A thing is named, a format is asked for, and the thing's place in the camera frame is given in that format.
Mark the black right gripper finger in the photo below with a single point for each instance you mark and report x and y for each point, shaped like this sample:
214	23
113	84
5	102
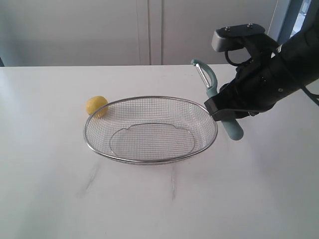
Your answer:
229	105

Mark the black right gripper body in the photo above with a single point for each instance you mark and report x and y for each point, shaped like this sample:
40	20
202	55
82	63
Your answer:
272	73

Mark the teal handled peeler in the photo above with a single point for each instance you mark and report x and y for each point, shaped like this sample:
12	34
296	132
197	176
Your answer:
232	127

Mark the yellow lemon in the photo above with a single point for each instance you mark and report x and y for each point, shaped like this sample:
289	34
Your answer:
94	103

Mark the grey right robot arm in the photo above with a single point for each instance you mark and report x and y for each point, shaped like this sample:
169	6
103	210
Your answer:
311	38

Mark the white cabinet doors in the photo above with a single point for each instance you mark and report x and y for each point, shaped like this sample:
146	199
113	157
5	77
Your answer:
125	32

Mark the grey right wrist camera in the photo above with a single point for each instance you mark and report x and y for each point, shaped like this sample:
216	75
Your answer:
229	38

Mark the dark window frame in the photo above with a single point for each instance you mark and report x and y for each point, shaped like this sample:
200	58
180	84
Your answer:
290	17

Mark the oval wire mesh basket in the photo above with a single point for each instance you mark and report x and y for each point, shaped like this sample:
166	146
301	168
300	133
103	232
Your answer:
150	130

